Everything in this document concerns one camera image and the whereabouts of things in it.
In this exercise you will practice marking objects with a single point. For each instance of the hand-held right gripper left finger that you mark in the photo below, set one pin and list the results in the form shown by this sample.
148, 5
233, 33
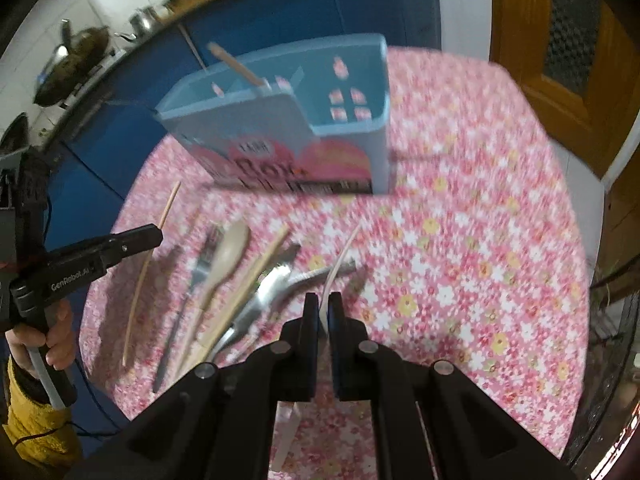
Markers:
312, 340

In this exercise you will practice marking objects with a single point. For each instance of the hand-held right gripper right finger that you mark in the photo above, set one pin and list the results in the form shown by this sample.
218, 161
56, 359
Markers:
336, 340

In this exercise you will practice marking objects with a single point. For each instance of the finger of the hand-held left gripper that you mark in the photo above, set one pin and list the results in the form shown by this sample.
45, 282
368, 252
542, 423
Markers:
132, 242

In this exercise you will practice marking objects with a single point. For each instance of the wooden chopstick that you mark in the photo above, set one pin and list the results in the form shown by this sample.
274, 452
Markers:
235, 65
135, 310
260, 270
192, 47

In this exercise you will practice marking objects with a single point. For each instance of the metal fork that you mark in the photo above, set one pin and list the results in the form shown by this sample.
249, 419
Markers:
197, 270

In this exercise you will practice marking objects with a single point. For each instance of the white plastic spoon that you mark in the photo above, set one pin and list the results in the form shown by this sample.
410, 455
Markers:
345, 250

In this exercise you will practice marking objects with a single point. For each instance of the blue plastic utensil holder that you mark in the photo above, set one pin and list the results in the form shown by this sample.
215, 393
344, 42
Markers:
280, 120

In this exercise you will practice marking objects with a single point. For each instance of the person's left forearm yellow sleeve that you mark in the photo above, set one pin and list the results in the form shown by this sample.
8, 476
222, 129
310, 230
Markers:
30, 425

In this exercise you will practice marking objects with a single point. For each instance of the person's left hand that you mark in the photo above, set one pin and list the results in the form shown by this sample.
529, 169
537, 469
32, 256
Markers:
57, 340

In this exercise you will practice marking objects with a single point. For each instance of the metal spoon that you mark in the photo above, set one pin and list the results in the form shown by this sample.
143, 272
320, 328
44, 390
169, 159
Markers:
325, 271
272, 282

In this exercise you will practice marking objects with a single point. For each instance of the wooden spoon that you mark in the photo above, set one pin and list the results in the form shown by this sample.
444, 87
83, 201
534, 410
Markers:
232, 250

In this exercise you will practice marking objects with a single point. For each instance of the pink floral tablecloth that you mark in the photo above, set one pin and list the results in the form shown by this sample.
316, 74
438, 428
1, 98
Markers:
450, 260

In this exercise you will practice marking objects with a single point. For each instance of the metal wok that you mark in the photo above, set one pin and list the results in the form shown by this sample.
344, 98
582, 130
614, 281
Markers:
77, 65

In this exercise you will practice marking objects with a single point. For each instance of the metal kettle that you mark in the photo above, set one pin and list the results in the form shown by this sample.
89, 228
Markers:
147, 20

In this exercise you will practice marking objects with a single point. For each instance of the black framed glass tank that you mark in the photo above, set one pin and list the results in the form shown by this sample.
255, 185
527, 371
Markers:
617, 325

